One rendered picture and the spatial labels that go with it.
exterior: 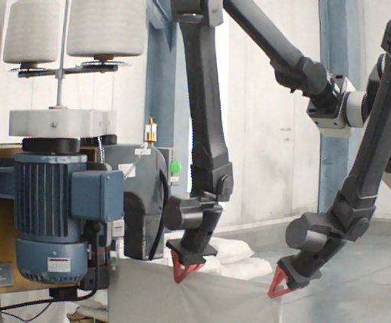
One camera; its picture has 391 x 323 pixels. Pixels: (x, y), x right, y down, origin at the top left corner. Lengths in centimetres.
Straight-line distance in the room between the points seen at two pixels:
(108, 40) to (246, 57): 755
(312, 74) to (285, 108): 791
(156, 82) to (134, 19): 629
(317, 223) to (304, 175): 869
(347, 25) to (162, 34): 314
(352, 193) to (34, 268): 61
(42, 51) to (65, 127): 37
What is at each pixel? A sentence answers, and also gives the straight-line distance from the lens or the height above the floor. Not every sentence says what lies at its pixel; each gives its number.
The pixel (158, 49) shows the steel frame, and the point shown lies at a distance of 795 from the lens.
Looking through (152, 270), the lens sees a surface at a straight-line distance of 189.
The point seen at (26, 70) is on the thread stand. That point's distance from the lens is 184.
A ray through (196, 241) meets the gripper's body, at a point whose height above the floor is 115.
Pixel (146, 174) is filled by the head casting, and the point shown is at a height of 127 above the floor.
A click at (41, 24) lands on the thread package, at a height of 162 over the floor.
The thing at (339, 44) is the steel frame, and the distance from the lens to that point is 1050.
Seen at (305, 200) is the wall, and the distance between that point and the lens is 1024.
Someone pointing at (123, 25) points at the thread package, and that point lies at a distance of 163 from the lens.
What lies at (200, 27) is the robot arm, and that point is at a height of 158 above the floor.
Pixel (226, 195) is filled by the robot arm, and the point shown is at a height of 125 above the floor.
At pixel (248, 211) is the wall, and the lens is 926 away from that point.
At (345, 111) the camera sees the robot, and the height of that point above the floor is 143.
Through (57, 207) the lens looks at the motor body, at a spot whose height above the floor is 124.
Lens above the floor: 141
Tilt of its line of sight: 3 degrees down
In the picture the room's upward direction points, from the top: 2 degrees clockwise
